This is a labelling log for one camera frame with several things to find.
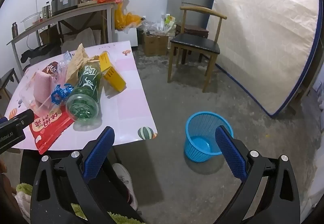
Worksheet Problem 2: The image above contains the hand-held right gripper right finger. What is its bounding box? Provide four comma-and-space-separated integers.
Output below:
215, 125, 302, 224

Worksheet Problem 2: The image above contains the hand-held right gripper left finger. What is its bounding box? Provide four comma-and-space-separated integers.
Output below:
30, 126, 145, 224

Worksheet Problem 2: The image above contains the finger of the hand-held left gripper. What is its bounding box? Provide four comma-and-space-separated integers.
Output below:
9, 109, 34, 127

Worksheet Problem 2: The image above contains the red snack packet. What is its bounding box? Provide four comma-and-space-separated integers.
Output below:
29, 110, 72, 155

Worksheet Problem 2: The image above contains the blue plastic wastebasket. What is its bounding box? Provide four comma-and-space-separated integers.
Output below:
185, 111, 234, 163

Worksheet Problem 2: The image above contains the pink sponge cloth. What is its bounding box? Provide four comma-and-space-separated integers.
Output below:
33, 71, 57, 109

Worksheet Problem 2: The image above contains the blue candy wrapper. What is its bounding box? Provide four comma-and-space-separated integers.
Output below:
51, 84, 74, 105

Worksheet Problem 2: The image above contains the brown snack packet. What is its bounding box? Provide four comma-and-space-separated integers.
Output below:
42, 61, 61, 77

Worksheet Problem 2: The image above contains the clear plastic bag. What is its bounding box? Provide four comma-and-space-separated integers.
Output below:
56, 60, 71, 85

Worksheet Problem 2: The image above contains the green plastic bottle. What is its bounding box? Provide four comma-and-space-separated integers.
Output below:
65, 60, 104, 123

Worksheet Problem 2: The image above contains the brown paper bag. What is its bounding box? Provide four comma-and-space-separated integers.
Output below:
65, 44, 95, 85

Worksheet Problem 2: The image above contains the yellow cardboard box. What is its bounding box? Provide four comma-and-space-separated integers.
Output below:
99, 52, 126, 93

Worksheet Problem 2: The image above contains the person's white shoe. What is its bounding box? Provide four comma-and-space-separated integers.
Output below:
111, 163, 139, 212

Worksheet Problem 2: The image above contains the wooden chair with dark seat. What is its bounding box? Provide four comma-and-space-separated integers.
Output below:
0, 68, 21, 98
167, 6, 227, 93

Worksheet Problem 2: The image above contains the pink printed table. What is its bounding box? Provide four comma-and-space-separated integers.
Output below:
4, 41, 157, 150

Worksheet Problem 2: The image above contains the black clothing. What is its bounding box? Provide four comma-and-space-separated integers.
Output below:
21, 45, 62, 63

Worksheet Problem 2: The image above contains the brown cardboard box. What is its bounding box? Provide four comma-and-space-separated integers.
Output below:
142, 33, 169, 57
39, 29, 60, 44

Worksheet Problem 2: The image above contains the clear plastic bowl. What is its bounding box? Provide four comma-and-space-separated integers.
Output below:
21, 12, 43, 30

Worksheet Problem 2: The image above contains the metal cup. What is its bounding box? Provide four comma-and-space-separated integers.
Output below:
42, 1, 52, 20

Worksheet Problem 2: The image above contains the white box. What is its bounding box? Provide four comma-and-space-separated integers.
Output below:
113, 29, 138, 46

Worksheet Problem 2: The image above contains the grey rice cooker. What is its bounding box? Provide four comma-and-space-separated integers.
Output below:
51, 0, 81, 15

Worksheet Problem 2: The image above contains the white mattress with blue edge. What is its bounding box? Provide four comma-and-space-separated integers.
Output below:
206, 0, 323, 117

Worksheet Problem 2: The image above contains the dark wooden stool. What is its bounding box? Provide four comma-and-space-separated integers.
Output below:
175, 24, 209, 38

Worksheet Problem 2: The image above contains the yellow plastic bag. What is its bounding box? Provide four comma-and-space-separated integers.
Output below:
114, 2, 142, 30

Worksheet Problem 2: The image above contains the pile of plastic packaging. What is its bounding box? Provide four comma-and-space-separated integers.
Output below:
142, 14, 176, 37

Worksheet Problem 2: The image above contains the metal frame side table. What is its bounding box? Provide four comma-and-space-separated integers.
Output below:
7, 1, 119, 70

